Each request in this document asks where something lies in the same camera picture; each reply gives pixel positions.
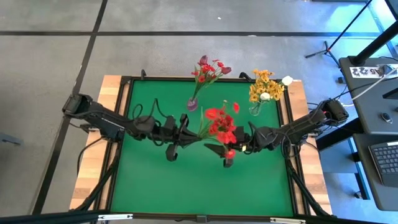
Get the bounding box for black keyboard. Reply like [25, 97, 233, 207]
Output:
[368, 141, 398, 188]

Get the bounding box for large yellow flower bunch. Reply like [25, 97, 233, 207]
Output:
[252, 68, 285, 101]

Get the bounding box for grey adapter box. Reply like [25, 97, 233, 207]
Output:
[377, 63, 398, 77]

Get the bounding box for black desk device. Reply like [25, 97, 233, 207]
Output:
[382, 88, 398, 101]

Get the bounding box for small yellow flower bunch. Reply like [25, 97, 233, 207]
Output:
[248, 83, 262, 105]

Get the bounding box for grey stand foot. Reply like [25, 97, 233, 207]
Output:
[0, 132, 25, 147]

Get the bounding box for clear glass vase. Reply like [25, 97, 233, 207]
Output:
[248, 101, 265, 117]

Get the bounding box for blue desk leg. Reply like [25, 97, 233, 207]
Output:
[317, 136, 371, 200]

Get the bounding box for black cable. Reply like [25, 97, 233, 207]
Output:
[76, 136, 105, 177]

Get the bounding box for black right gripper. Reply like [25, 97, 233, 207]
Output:
[203, 126, 268, 168]

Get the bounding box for white cable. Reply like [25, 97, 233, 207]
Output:
[350, 67, 398, 102]

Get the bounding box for red flower bunch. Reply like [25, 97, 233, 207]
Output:
[190, 58, 225, 105]
[197, 100, 241, 160]

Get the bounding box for thick black pole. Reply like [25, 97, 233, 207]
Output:
[348, 27, 398, 67]

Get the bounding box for green table mat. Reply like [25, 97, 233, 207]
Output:
[110, 80, 295, 218]

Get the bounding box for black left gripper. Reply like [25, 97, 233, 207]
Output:
[155, 114, 201, 162]

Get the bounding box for black desk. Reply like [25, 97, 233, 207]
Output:
[338, 55, 398, 135]
[352, 133, 398, 212]

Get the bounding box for red artificial tulip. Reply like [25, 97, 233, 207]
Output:
[205, 66, 233, 91]
[195, 55, 210, 94]

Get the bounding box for purple glass vase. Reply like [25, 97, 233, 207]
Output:
[186, 96, 200, 112]

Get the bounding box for silver metal bracket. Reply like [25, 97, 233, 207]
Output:
[98, 213, 134, 222]
[269, 217, 307, 224]

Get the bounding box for black metal table frame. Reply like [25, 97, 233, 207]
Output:
[0, 68, 386, 224]

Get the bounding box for white paper label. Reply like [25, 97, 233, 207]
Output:
[349, 65, 382, 79]

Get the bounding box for black tripod stand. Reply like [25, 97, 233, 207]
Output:
[304, 0, 374, 68]

